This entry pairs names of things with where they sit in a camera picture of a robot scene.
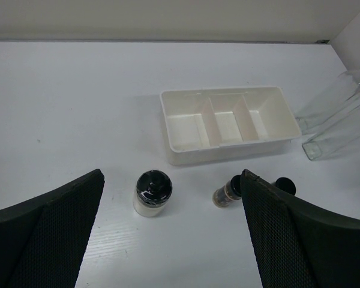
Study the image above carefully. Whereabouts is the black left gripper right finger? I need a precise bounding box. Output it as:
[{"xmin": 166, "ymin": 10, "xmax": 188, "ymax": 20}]
[{"xmin": 241, "ymin": 169, "xmax": 360, "ymax": 287}]

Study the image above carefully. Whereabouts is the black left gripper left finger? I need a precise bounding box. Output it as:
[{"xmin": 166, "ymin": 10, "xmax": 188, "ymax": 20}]
[{"xmin": 0, "ymin": 169, "xmax": 105, "ymax": 287}]

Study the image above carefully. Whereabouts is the white powder jar black lid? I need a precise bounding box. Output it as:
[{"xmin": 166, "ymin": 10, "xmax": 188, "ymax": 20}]
[{"xmin": 133, "ymin": 170, "xmax": 173, "ymax": 217}]

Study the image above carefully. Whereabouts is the glass oil bottle gold spout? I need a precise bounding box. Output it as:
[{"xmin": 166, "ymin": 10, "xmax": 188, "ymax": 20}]
[{"xmin": 295, "ymin": 67, "xmax": 360, "ymax": 135}]

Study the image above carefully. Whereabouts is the spice jar black lid right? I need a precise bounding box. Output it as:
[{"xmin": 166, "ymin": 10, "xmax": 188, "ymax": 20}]
[{"xmin": 274, "ymin": 177, "xmax": 296, "ymax": 196}]

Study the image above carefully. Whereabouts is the spice jar black lid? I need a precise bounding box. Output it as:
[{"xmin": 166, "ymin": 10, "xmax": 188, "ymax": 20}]
[
  {"xmin": 274, "ymin": 177, "xmax": 296, "ymax": 196},
  {"xmin": 212, "ymin": 175, "xmax": 242, "ymax": 208}
]

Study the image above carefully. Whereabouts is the spice jar black lid left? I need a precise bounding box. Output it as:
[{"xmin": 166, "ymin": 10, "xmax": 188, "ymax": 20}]
[{"xmin": 212, "ymin": 175, "xmax": 242, "ymax": 208}]

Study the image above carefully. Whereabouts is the white three-compartment organizer tray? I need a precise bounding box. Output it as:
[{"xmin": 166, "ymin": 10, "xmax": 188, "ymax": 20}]
[{"xmin": 160, "ymin": 86, "xmax": 301, "ymax": 166}]

